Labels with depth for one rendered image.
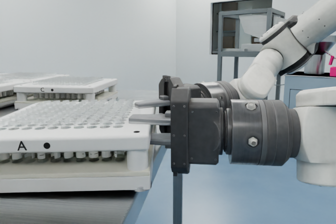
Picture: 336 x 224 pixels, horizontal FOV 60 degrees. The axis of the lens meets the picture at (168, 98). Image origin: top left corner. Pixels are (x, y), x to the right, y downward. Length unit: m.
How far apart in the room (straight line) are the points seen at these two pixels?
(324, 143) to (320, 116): 0.03
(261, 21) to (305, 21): 3.15
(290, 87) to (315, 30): 2.24
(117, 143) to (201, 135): 0.11
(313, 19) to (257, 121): 0.50
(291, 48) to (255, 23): 3.18
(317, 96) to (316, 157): 0.07
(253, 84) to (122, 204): 0.38
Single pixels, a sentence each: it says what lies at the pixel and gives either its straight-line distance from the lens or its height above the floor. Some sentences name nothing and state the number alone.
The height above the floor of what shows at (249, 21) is 1.36.
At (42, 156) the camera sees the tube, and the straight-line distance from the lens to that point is 0.43.
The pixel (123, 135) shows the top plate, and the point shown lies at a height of 0.90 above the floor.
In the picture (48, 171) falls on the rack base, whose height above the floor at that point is 0.86.
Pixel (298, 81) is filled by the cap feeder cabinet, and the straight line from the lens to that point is 3.04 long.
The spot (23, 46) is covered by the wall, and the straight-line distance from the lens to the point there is 4.45.
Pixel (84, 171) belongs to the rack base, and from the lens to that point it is 0.39.
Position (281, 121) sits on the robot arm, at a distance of 0.38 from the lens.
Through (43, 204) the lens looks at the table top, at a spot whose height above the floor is 0.83.
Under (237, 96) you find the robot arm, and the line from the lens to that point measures 0.60.
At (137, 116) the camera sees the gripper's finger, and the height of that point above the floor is 0.91.
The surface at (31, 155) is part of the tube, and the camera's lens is 0.44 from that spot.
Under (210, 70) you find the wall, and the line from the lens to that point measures 6.45.
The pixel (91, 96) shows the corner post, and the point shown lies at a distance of 0.87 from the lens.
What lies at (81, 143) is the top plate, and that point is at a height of 0.90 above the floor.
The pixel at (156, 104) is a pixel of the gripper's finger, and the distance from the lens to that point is 0.52.
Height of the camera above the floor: 1.01
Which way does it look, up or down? 10 degrees down
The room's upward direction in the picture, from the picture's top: straight up
